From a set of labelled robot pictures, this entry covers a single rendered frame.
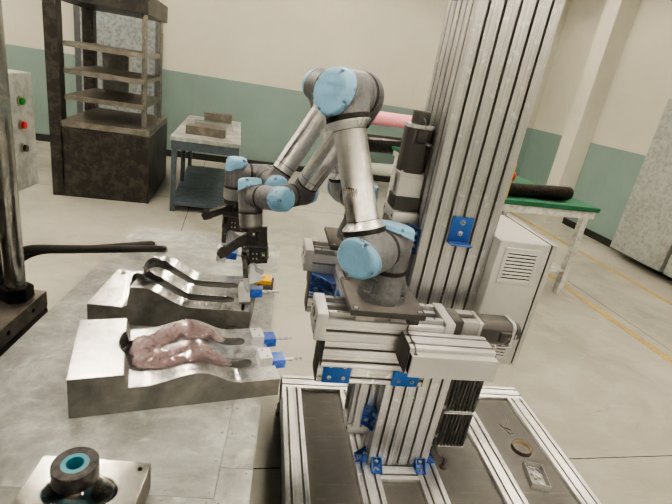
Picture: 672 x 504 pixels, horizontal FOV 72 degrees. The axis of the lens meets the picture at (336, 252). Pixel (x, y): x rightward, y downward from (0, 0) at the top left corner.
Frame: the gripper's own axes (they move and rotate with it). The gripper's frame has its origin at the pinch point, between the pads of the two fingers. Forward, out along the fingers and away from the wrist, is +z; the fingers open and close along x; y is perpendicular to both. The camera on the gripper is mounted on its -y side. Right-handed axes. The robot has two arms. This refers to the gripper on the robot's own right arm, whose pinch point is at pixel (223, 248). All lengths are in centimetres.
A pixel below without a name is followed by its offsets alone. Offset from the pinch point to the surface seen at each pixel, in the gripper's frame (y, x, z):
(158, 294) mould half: -14.1, -36.1, 3.3
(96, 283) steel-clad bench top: -42.6, -11.4, 15.0
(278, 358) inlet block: 25, -57, 8
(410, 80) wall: 201, 643, -78
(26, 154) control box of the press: -73, 6, -24
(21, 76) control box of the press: -73, 7, -51
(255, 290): 15.1, -31.1, 0.7
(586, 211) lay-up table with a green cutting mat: 287, 213, 9
